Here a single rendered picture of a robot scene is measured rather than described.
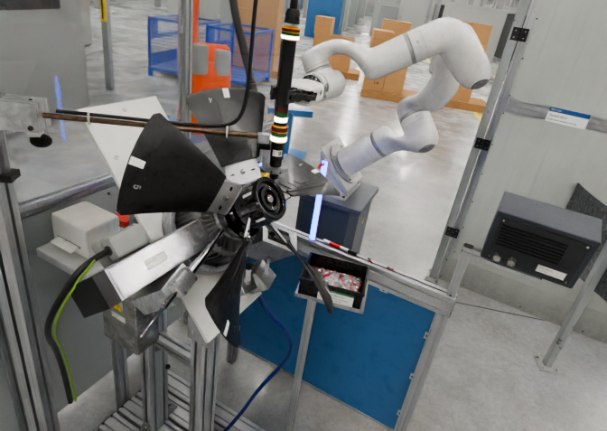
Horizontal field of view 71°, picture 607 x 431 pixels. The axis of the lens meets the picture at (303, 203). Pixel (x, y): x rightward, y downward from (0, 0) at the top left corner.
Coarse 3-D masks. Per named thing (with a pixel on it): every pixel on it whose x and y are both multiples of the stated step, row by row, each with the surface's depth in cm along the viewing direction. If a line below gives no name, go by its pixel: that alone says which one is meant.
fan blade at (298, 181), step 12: (288, 156) 140; (288, 168) 134; (300, 168) 136; (312, 168) 139; (276, 180) 127; (288, 180) 128; (300, 180) 129; (312, 180) 132; (324, 180) 137; (288, 192) 121; (300, 192) 123; (312, 192) 126; (324, 192) 130; (336, 192) 135
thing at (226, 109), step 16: (192, 96) 116; (208, 96) 117; (240, 96) 120; (256, 96) 122; (192, 112) 115; (208, 112) 116; (224, 112) 117; (256, 112) 120; (224, 128) 116; (240, 128) 116; (256, 128) 117; (224, 144) 114; (240, 144) 115; (256, 144) 115; (224, 160) 113; (240, 160) 113
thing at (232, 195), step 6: (228, 180) 103; (222, 186) 103; (228, 186) 104; (234, 186) 105; (240, 186) 106; (222, 192) 104; (228, 192) 105; (234, 192) 106; (216, 198) 104; (222, 198) 105; (234, 198) 107; (216, 204) 105; (222, 204) 106; (228, 204) 107; (210, 210) 104; (216, 210) 106; (222, 210) 107; (228, 210) 108
